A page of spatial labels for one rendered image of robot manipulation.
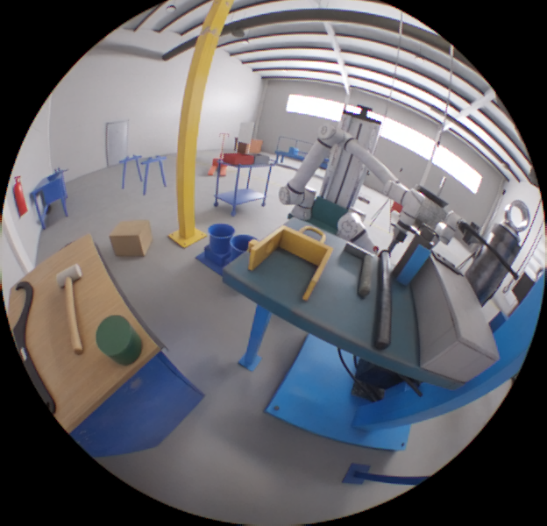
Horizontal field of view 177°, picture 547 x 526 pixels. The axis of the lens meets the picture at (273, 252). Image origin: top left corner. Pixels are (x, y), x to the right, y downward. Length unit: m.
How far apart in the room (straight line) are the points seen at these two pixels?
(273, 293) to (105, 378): 0.45
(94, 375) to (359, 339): 0.60
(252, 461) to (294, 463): 0.26
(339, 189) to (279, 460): 2.16
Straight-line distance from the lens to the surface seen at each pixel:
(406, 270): 0.63
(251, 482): 1.45
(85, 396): 0.53
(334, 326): 0.38
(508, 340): 0.83
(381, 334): 0.39
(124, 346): 0.42
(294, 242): 0.48
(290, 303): 0.37
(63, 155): 9.86
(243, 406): 1.35
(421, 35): 6.00
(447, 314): 0.48
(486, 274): 1.07
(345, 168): 1.65
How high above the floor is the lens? 1.34
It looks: 36 degrees down
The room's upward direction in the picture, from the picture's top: 14 degrees clockwise
